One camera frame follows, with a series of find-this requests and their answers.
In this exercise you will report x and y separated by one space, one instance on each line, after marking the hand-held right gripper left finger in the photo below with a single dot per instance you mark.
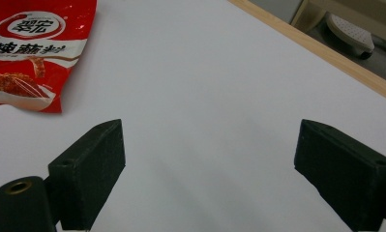
87 174

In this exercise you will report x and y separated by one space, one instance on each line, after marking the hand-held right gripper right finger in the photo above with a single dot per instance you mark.
345 170

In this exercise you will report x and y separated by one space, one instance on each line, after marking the red seasoning packet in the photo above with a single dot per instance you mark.
35 71

